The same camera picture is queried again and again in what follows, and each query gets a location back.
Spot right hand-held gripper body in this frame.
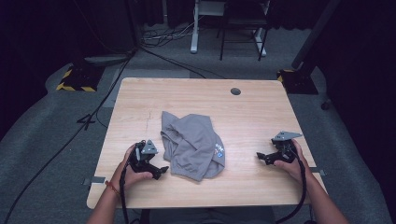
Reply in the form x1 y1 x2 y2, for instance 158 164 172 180
270 131 304 164

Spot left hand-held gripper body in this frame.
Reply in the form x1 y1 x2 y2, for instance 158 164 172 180
128 139 160 175

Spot grey pants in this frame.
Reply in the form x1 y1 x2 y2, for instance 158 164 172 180
160 110 226 182

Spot person's right hand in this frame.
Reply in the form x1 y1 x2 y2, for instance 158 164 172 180
274 138 312 185

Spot person's left hand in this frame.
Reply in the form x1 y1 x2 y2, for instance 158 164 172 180
110 143 154 194

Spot black yellow striped stand base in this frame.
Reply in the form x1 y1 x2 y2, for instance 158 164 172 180
55 63 106 92
276 68 319 95

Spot grey flat stand base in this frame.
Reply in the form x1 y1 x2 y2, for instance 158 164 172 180
83 53 134 67

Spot black metal chair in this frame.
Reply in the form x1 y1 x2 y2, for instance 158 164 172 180
217 0 271 62

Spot grey metal pole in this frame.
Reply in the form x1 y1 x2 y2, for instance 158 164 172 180
290 0 342 70

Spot right hand-held gripper black cable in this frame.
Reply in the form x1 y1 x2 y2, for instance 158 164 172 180
275 147 308 224

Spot hand-held gripper black cable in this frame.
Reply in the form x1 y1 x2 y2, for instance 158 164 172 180
275 147 308 224
119 161 141 224

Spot red bracelet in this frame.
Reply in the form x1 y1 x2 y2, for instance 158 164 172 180
105 180 120 197

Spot left hand-held gripper black cable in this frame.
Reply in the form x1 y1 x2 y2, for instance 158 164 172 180
119 161 141 224

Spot long black floor cable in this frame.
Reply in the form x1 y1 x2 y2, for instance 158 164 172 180
2 46 138 224

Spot bundle of floor cables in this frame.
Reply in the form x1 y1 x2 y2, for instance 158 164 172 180
139 21 195 48

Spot white desk frame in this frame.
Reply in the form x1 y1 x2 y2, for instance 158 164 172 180
190 0 272 58

